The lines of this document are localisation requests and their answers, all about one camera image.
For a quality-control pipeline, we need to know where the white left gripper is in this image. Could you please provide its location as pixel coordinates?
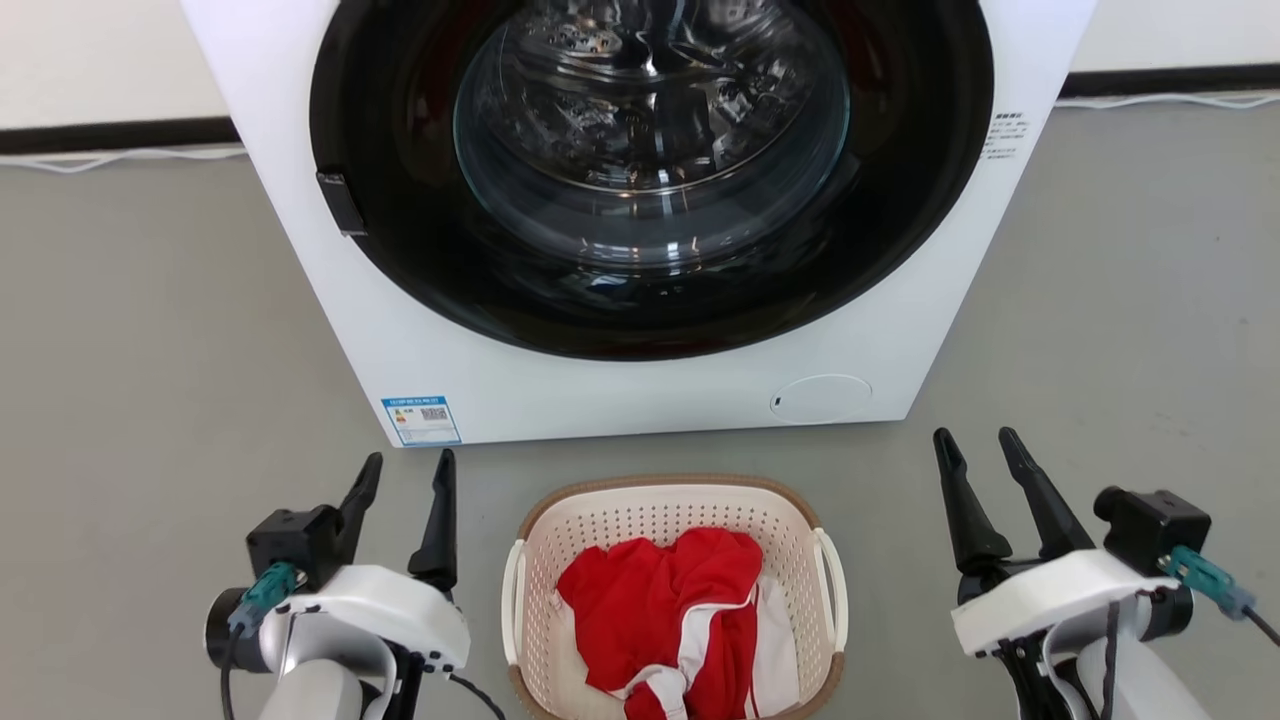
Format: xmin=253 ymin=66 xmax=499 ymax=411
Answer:
xmin=262 ymin=448 xmax=471 ymax=673

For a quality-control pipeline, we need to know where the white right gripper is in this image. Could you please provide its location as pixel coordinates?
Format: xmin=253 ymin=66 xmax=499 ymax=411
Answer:
xmin=933 ymin=427 xmax=1181 ymax=659

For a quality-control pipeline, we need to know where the cream perforated laundry basket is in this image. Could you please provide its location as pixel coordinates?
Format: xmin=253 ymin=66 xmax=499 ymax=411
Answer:
xmin=500 ymin=474 xmax=851 ymax=720

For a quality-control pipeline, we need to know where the blue energy label sticker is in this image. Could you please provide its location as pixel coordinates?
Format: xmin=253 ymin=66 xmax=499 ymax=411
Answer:
xmin=380 ymin=396 xmax=463 ymax=447

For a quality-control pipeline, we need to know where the round white filter cover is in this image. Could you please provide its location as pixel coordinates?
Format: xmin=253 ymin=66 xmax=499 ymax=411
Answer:
xmin=772 ymin=374 xmax=873 ymax=424

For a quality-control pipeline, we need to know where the white front-load washing machine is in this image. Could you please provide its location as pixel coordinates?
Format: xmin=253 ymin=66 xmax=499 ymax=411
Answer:
xmin=180 ymin=0 xmax=1098 ymax=448

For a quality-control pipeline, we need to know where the red garment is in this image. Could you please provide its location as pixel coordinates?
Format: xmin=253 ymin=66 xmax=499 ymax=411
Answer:
xmin=556 ymin=527 xmax=765 ymax=720

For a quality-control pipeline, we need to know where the white garment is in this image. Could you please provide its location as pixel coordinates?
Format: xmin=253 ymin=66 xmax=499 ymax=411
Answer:
xmin=610 ymin=580 xmax=801 ymax=720

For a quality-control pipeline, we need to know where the black round washer door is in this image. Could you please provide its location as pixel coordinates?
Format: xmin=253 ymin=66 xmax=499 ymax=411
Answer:
xmin=309 ymin=0 xmax=995 ymax=362

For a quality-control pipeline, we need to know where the white text label sticker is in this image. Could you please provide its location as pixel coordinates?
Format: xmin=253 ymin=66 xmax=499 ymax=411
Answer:
xmin=980 ymin=112 xmax=1033 ymax=161

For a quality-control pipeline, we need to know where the green-plug left camera cable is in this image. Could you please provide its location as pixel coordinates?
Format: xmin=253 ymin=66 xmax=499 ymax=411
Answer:
xmin=218 ymin=562 xmax=299 ymax=720

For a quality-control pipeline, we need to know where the green-plug camera cable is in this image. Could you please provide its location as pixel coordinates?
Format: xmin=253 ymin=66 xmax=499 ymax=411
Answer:
xmin=218 ymin=562 xmax=299 ymax=720
xmin=1160 ymin=546 xmax=1280 ymax=646

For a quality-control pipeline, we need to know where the green-plug right camera cable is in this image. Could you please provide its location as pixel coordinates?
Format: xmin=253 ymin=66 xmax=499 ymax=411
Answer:
xmin=1160 ymin=546 xmax=1280 ymax=646

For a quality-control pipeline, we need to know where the black washer door handle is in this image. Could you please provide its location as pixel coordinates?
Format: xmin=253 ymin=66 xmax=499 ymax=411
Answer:
xmin=316 ymin=171 xmax=368 ymax=238

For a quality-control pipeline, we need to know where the white floor cable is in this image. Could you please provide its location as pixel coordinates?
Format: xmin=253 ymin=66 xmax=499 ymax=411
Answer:
xmin=1055 ymin=92 xmax=1280 ymax=110
xmin=0 ymin=146 xmax=248 ymax=174

